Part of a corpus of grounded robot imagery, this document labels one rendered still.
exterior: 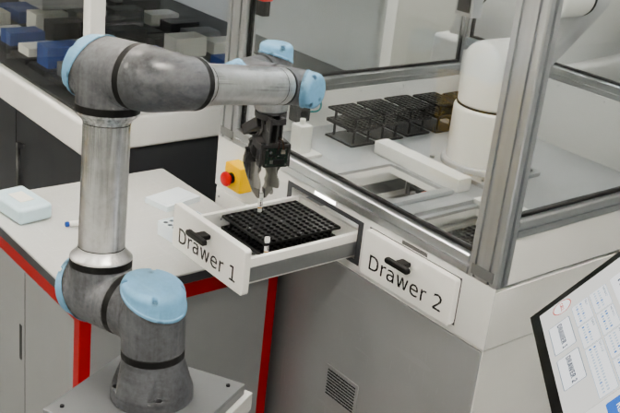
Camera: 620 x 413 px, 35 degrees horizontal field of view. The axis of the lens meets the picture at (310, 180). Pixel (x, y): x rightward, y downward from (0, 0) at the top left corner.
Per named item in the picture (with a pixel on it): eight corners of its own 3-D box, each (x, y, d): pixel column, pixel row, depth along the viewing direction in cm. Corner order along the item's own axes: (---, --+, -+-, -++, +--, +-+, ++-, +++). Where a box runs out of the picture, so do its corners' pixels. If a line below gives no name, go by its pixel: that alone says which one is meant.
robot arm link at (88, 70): (103, 345, 178) (117, 44, 163) (47, 320, 186) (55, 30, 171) (150, 325, 187) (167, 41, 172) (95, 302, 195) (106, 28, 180)
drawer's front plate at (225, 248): (241, 297, 214) (245, 251, 210) (172, 244, 234) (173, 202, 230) (247, 295, 215) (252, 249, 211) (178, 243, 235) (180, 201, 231)
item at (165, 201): (166, 212, 266) (167, 206, 265) (144, 202, 270) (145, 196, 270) (199, 201, 275) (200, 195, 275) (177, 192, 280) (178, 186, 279)
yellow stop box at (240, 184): (236, 194, 261) (238, 170, 259) (220, 185, 266) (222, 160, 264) (252, 192, 264) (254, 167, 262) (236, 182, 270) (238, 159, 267)
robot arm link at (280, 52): (249, 41, 210) (273, 36, 217) (245, 90, 214) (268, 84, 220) (279, 49, 206) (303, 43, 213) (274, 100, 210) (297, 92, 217)
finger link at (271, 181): (269, 205, 222) (271, 167, 219) (261, 194, 227) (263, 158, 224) (282, 204, 223) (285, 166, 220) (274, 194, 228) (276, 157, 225)
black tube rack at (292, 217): (263, 269, 223) (265, 243, 221) (220, 239, 235) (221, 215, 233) (338, 251, 237) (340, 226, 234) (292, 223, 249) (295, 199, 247)
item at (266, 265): (244, 286, 215) (246, 260, 213) (182, 240, 234) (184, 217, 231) (378, 250, 240) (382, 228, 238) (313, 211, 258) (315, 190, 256)
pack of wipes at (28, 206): (53, 218, 255) (53, 202, 253) (19, 226, 248) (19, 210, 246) (22, 198, 264) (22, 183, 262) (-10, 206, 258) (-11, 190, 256)
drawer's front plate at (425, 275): (447, 326, 211) (456, 280, 207) (359, 271, 231) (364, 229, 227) (453, 324, 212) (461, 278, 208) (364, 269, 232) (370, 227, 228)
